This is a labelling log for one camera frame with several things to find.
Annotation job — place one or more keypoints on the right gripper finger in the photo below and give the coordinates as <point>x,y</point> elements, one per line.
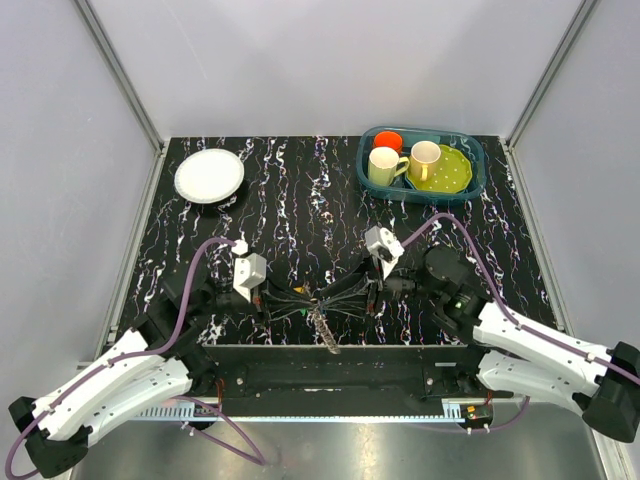
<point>360,282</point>
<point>348,306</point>

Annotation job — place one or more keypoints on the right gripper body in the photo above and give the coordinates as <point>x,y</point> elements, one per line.
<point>402,285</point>

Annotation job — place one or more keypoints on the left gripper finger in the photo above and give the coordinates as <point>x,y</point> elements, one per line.
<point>277,310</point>
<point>274,293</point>

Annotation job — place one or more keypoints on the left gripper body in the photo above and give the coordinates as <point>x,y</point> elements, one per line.
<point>231,302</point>

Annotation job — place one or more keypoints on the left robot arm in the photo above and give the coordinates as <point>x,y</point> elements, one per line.
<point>158,358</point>

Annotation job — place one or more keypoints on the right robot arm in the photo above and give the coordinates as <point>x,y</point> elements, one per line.
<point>506,351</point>

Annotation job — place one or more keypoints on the pale green mug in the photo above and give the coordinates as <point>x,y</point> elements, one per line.
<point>385,165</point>

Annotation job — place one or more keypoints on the green dotted plate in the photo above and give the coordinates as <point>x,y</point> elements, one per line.
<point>452,175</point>

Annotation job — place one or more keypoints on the yellow mug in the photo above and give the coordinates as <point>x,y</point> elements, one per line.
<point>424,158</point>

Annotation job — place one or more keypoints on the white paper plate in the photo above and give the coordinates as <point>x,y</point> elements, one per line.
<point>209,176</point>

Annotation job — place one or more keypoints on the orange cup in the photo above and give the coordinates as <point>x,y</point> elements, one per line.
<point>388,139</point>

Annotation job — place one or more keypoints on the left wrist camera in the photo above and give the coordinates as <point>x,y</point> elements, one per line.
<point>250,270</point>

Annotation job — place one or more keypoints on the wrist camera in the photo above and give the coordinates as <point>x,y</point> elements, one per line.
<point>250,270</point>
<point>384,248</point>

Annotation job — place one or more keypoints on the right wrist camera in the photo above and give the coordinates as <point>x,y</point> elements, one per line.
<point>384,248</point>

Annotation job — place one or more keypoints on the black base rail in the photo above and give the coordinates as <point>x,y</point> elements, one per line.
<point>360,381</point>

